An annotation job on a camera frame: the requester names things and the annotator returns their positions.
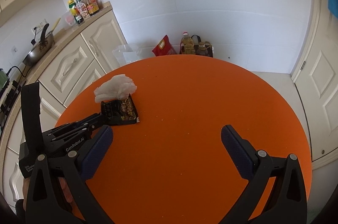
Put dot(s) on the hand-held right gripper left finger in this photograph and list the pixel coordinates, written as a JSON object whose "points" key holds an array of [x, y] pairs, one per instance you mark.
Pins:
{"points": [[97, 152]]}

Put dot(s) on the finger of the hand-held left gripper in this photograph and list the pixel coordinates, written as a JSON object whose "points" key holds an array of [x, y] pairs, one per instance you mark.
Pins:
{"points": [[95, 125], [89, 118]]}

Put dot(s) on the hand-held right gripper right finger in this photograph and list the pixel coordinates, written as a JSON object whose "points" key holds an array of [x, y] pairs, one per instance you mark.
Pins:
{"points": [[237, 152]]}

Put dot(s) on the black snack wrapper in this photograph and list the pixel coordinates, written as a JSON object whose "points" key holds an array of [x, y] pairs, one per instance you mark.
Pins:
{"points": [[124, 110]]}

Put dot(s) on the large white tissue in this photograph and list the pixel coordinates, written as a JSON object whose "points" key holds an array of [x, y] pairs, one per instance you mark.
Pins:
{"points": [[116, 88]]}

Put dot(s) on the person's left hand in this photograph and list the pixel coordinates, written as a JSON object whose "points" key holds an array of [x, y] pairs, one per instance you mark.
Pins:
{"points": [[66, 192]]}

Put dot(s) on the black gas stove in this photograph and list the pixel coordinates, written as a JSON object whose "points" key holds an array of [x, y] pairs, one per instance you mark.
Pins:
{"points": [[10, 98]]}

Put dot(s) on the cream kitchen base cabinet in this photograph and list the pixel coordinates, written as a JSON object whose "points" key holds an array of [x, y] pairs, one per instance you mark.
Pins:
{"points": [[71, 65]]}

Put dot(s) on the green kitchen appliance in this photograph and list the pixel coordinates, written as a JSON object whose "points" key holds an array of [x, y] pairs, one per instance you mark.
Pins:
{"points": [[2, 78]]}

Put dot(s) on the small dark sauce bottle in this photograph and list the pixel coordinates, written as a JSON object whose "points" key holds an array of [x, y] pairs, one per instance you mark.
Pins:
{"points": [[78, 18]]}

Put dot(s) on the pink plastic cup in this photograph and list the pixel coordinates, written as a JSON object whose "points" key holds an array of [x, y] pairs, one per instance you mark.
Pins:
{"points": [[69, 19]]}

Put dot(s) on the red food bag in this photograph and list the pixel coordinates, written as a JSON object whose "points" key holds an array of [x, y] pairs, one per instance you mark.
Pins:
{"points": [[163, 47]]}

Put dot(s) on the cream panel door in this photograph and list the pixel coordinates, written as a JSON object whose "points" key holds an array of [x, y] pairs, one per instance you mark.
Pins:
{"points": [[322, 86]]}

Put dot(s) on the metal door hinge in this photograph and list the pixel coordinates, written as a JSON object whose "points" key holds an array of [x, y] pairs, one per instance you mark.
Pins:
{"points": [[303, 66]]}

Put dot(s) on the brown glass jar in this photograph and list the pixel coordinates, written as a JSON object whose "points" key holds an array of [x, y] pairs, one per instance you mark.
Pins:
{"points": [[202, 49]]}

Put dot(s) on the red label sauce bottle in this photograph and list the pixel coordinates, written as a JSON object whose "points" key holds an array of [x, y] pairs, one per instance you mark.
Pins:
{"points": [[81, 8]]}

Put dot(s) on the yellow green bottle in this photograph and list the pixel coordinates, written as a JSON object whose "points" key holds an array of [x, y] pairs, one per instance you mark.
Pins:
{"points": [[71, 6]]}

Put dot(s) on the cooking oil bottle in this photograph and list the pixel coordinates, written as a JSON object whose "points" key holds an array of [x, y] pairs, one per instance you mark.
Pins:
{"points": [[187, 45]]}

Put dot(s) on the white wall socket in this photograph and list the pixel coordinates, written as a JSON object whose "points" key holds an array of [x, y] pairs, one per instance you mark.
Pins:
{"points": [[39, 27]]}

